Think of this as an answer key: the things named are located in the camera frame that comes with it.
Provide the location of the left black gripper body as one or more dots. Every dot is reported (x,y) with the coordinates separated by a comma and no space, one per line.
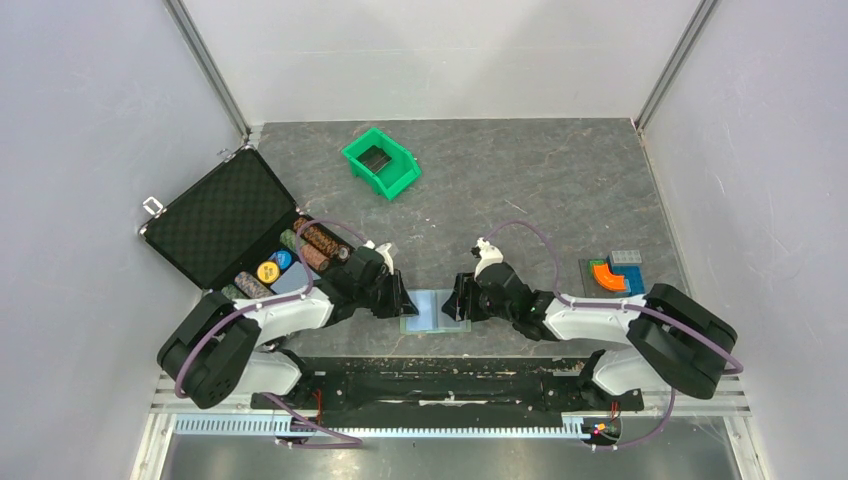
(377,296)

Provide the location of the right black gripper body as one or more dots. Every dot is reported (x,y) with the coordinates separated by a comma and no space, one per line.
(479,306)

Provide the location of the green card holder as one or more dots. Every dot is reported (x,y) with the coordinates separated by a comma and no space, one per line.
(430,319)

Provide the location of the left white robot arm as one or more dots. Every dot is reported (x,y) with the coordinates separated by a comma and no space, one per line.
(220,348)

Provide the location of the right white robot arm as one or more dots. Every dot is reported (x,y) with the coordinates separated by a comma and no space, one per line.
(667,338)

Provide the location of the green plastic bin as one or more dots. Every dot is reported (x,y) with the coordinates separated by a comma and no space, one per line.
(397,176)

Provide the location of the toy brick assembly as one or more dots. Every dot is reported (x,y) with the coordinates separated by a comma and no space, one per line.
(616,275)

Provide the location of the black poker chip case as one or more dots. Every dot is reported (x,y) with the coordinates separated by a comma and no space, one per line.
(220,231)

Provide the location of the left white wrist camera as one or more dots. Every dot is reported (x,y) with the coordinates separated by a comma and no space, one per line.
(387,250)

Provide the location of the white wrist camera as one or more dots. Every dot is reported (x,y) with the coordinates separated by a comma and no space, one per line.
(486,254)
(387,250)

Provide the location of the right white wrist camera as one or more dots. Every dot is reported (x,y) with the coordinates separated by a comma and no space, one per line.
(486,254)

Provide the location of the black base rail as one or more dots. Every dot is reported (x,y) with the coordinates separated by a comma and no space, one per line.
(452,392)

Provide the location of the white toothed cable strip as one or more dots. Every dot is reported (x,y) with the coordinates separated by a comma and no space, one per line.
(280,425)

